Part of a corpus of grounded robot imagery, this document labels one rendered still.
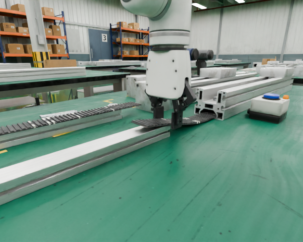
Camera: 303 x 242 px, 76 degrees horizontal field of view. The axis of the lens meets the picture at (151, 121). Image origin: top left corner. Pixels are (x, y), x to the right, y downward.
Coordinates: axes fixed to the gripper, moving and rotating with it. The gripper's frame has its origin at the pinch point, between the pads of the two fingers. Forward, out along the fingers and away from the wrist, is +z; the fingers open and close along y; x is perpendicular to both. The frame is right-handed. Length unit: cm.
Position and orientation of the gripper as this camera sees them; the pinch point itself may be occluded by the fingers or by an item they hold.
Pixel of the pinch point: (167, 117)
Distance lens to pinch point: 46.2
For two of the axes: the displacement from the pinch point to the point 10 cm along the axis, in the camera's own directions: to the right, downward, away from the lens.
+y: 6.9, 2.2, -6.9
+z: 0.0, 9.5, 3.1
